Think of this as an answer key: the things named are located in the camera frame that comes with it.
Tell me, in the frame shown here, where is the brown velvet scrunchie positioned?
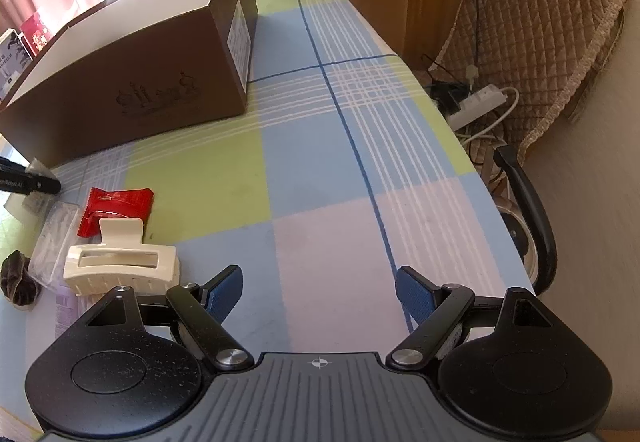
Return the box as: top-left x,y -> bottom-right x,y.
1,250 -> 41,310

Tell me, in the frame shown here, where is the quilted brown chair cover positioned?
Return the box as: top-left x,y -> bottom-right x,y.
433,0 -> 629,159

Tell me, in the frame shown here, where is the red gift box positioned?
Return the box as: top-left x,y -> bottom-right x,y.
21,12 -> 52,56

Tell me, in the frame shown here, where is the white humidifier box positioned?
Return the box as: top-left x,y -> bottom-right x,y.
0,28 -> 32,100

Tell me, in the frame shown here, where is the white power strip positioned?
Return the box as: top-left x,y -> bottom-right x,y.
446,84 -> 508,131

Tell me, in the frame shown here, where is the large brown cardboard box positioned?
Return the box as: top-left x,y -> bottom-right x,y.
1,0 -> 257,168

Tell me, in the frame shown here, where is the black chair armrest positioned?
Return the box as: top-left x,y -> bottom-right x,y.
494,145 -> 558,295

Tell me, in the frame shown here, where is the cream hair claw clip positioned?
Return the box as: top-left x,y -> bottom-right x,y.
63,218 -> 180,297

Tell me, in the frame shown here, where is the red snack packet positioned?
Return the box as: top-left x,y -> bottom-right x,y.
77,188 -> 154,238

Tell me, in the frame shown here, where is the purple cosmetic tube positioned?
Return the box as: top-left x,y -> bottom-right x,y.
54,285 -> 103,339

